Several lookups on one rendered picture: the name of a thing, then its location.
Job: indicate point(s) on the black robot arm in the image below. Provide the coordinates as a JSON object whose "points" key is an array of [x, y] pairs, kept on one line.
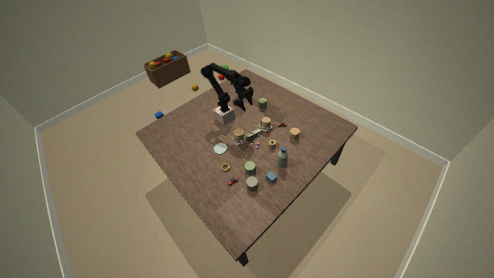
{"points": [[233, 76]]}

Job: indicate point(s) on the tan cylinder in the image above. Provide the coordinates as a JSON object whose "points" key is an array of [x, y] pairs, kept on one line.
{"points": [[238, 135], [294, 133]]}

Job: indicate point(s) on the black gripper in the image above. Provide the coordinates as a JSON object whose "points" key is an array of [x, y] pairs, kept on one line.
{"points": [[239, 102]]}

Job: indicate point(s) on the small blue box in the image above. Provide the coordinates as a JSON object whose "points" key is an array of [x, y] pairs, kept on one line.
{"points": [[271, 177]]}

